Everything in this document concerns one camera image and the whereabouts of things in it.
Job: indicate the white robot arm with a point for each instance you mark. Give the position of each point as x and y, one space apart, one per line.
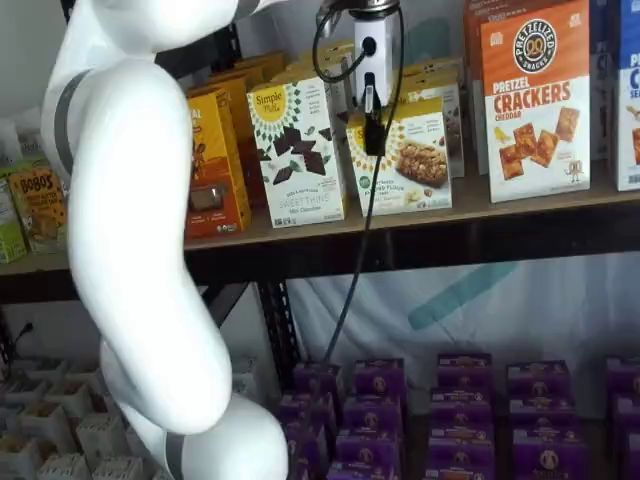
130 225

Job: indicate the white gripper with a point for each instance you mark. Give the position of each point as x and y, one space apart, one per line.
380 50

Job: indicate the wooden shelf board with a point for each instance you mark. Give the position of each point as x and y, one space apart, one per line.
35 262
475 206

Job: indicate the orange bobos snack box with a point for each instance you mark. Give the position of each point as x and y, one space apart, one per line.
42 210

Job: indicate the white almond flour bar box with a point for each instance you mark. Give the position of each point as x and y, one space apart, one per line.
452 125
410 170
435 67

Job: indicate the white sweet thins box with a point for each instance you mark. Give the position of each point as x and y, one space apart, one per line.
300 150
340 100
332 50

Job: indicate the white backdrop with teal logo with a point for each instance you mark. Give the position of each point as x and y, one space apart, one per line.
550 310

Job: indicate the black power plug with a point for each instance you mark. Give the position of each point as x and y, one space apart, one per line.
24 332

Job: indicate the purple snack box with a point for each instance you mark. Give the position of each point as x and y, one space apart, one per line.
465 375
461 412
307 450
307 412
457 474
372 415
550 457
544 415
631 450
379 380
461 450
539 382
629 410
367 450
362 472
317 380
625 375

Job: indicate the white snack carton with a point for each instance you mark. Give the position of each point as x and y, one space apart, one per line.
100 437
22 394
45 372
85 377
20 457
64 467
117 470
69 400
47 425

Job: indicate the orange cookie box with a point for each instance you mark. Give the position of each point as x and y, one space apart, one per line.
220 165
250 150
262 65

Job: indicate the blue and white cracker box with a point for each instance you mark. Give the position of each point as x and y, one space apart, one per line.
629 125

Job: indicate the orange pretzel crackers box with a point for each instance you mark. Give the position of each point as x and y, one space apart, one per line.
537 110

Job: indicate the green snack box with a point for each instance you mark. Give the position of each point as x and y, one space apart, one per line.
11 220

